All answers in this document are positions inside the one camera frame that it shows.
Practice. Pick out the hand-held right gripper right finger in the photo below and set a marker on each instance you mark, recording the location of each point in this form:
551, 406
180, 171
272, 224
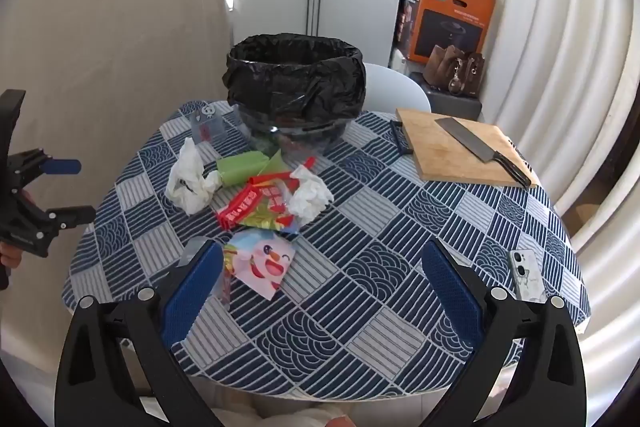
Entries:
450, 297

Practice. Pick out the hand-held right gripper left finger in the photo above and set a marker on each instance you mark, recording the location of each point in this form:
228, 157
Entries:
192, 294

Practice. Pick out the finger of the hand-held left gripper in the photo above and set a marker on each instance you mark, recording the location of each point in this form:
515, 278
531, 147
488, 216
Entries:
72, 214
62, 167

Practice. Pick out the pink cartoon wrapper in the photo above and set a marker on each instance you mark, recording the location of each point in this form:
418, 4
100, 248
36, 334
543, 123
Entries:
260, 262

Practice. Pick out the red plastic tube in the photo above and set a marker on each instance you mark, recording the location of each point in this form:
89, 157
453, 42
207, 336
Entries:
270, 179

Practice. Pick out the clear plastic trash bin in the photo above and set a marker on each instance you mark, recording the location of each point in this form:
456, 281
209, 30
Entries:
300, 139

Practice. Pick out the black trash bag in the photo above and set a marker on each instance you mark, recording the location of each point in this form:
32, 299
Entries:
295, 77

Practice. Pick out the person's left hand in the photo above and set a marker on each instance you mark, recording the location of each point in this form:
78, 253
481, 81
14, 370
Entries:
9, 254

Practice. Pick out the white smartphone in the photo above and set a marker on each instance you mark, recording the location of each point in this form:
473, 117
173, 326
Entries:
525, 274

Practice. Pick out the blue patterned tablecloth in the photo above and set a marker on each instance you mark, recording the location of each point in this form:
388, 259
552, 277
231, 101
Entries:
375, 257

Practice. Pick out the red snack wrapper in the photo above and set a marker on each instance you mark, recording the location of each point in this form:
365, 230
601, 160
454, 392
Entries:
237, 209

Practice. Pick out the crumpled white tissue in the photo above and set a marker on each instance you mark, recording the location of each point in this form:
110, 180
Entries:
310, 199
187, 182

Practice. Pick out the clear red printed wrapper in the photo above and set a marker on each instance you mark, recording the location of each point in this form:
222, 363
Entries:
272, 207

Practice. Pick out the green plastic case piece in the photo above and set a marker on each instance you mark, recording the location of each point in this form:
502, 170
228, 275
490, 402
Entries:
275, 164
240, 168

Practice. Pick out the wooden cutting board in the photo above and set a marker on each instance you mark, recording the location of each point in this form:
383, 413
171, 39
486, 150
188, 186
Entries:
440, 152

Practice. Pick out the clear blister packaging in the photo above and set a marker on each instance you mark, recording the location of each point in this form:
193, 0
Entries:
207, 127

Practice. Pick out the steel cleaver knife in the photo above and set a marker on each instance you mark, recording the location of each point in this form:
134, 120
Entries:
467, 139

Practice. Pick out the blue black kitchen tool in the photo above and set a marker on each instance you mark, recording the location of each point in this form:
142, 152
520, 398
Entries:
401, 138

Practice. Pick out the dark grey storage ottoman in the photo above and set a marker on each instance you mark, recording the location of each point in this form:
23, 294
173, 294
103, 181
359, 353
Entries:
450, 104

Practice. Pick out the white chair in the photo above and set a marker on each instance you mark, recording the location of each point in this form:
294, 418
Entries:
395, 87

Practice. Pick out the brown leather handbag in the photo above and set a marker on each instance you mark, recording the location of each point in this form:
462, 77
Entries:
445, 67

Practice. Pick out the orange cardboard box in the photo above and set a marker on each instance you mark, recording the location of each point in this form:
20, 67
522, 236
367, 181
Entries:
450, 22

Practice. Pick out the white curtain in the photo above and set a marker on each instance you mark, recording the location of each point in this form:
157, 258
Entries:
560, 32

